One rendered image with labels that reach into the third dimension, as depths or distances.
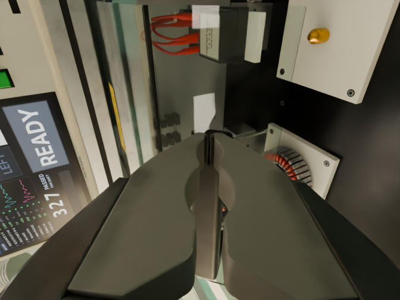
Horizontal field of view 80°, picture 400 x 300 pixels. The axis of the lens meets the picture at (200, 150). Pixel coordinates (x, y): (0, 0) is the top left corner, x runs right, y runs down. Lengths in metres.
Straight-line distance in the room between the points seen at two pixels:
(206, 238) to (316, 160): 0.31
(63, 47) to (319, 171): 0.41
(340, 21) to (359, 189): 0.24
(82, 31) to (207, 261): 0.28
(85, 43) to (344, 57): 0.33
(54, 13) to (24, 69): 0.08
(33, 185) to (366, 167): 0.49
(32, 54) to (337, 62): 0.39
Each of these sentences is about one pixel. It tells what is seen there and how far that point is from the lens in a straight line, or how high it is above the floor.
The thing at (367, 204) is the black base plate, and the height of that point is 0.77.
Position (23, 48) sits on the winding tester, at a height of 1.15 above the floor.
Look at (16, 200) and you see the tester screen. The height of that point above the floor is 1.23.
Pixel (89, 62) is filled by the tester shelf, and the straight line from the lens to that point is 0.35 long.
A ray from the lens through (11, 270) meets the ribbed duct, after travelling 1.58.
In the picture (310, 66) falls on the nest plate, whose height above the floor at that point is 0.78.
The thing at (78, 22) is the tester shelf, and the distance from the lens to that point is 0.34.
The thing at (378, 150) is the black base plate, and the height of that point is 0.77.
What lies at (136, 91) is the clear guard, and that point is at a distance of 0.20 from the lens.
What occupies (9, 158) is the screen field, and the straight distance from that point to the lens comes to 0.43.
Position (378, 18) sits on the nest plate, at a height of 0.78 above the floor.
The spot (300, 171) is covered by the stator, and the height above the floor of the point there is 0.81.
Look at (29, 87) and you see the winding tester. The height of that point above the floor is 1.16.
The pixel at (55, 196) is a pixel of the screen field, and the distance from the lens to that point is 0.47.
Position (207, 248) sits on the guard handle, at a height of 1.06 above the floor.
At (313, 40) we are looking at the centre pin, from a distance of 0.39.
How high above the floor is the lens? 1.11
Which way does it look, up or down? 24 degrees down
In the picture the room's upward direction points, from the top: 106 degrees counter-clockwise
